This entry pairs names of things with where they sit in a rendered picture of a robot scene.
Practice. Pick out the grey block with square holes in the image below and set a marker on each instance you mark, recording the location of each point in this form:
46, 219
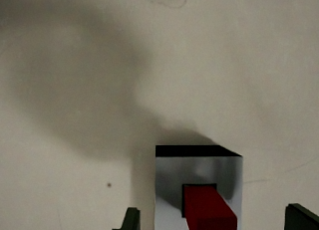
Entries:
194, 164

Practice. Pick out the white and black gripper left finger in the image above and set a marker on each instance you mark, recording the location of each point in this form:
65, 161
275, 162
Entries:
132, 220

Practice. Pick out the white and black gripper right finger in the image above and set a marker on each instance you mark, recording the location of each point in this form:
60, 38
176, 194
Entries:
297, 217

